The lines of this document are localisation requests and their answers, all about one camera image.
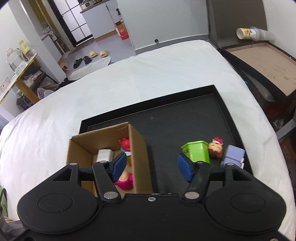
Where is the white USB charger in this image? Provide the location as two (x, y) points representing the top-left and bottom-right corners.
(96, 149), (113, 163)

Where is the magenta bear toy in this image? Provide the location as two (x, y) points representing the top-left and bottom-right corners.
(113, 156), (134, 191)

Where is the green house toy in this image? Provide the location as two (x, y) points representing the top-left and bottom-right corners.
(181, 141), (210, 164)

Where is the small blue red figure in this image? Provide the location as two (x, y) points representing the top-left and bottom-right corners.
(118, 138), (131, 156)

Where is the lilac block doll figure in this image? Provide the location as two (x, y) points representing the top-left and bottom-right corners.
(208, 137), (245, 169)

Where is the brown cardboard box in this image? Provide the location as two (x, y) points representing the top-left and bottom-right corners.
(66, 122), (153, 197)

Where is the black rectangular tray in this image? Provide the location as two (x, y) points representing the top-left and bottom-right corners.
(79, 85), (244, 194)

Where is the white bed cover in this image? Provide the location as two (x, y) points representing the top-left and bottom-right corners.
(1, 40), (295, 240)

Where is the white floor mat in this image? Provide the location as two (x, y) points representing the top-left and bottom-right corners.
(68, 56), (111, 80)

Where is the round yellow-edged table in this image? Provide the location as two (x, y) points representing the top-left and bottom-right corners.
(1, 53), (40, 104)

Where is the black slipper left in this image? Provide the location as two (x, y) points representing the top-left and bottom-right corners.
(73, 58), (83, 69)

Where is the black slipper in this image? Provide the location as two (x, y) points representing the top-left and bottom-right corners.
(73, 58), (83, 69)
(83, 56), (92, 65)

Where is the black slipper right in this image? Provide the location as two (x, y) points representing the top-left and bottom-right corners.
(83, 56), (92, 65)

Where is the yellow slipper right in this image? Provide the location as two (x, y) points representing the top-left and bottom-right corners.
(100, 50), (108, 58)

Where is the yellow slipper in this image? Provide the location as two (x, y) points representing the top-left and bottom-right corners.
(100, 50), (108, 58)
(89, 51), (97, 58)

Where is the yellow slipper left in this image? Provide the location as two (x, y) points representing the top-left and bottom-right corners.
(89, 51), (97, 58)

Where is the orange carton box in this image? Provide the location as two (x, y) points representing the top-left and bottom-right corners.
(115, 22), (129, 40)

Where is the clear glass jar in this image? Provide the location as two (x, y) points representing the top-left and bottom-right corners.
(6, 48), (25, 73)

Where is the yellow-green box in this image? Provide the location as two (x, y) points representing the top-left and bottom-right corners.
(19, 40), (31, 54)

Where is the lying paper cup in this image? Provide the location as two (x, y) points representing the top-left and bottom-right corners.
(236, 28), (258, 41)

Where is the white kitchen cabinet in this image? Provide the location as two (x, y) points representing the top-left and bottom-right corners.
(81, 0), (120, 39)

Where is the black framed glass door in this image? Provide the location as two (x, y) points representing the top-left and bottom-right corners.
(48, 0), (93, 47)

